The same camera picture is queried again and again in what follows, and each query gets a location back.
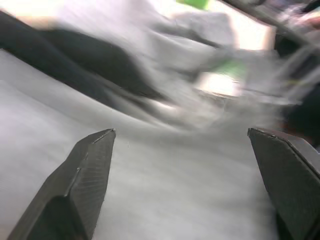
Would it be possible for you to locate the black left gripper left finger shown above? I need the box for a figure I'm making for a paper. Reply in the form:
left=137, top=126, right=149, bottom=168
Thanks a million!
left=6, top=128, right=117, bottom=240

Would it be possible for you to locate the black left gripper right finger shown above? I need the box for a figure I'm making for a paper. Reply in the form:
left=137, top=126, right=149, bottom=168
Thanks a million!
left=247, top=127, right=320, bottom=240

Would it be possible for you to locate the grey zip jacket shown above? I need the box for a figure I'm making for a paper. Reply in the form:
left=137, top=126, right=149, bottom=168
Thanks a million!
left=0, top=0, right=305, bottom=240

